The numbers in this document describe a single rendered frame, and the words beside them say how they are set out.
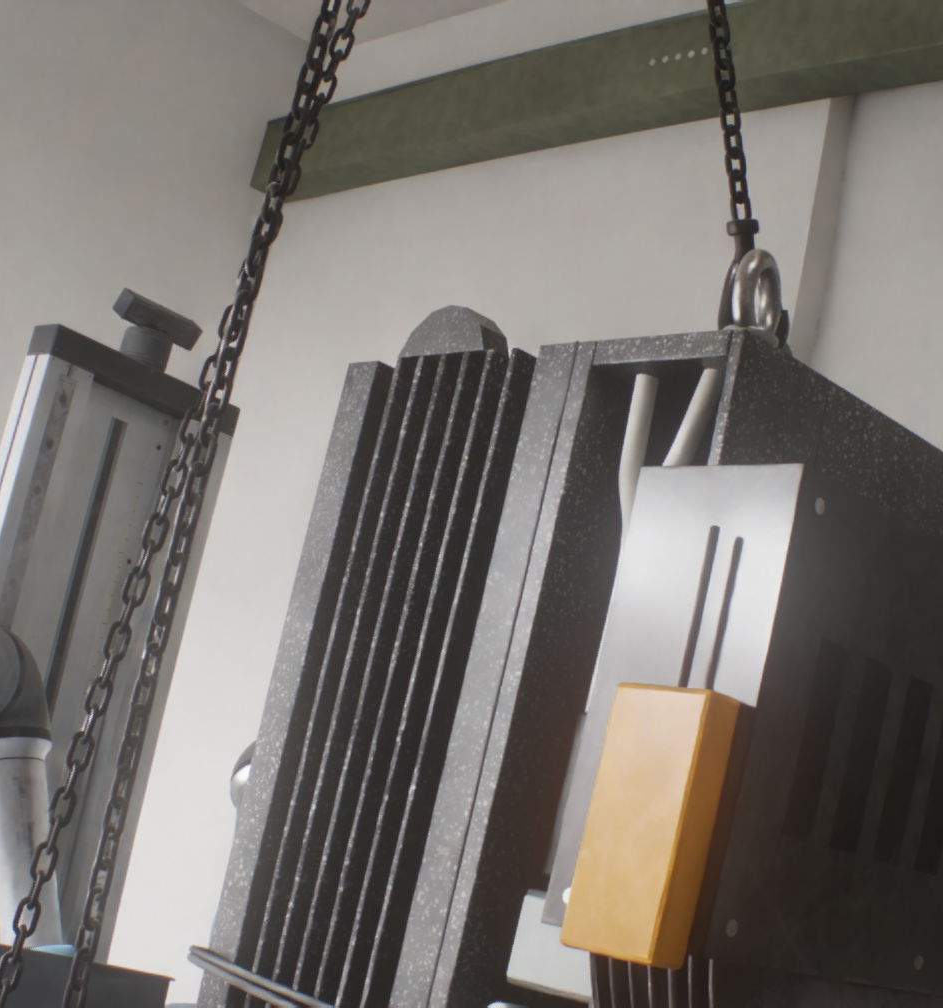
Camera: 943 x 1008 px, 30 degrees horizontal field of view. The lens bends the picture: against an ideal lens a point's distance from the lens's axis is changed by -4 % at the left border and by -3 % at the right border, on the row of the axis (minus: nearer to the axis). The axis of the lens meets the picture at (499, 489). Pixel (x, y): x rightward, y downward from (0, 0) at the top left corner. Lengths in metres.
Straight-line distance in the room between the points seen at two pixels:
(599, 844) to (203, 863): 2.44
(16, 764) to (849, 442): 1.10
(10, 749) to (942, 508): 1.11
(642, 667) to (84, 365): 1.42
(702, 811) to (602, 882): 0.07
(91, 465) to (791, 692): 1.55
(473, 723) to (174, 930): 2.24
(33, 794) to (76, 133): 1.88
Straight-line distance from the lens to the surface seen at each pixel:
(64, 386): 2.38
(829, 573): 1.08
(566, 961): 1.22
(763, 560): 1.05
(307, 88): 1.16
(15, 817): 2.05
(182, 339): 2.51
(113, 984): 1.61
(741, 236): 1.42
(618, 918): 1.03
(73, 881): 2.47
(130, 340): 2.47
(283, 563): 3.46
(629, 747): 1.04
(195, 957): 1.48
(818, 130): 2.88
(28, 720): 2.07
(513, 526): 1.32
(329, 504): 1.49
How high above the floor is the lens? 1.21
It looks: 12 degrees up
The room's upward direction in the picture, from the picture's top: 13 degrees clockwise
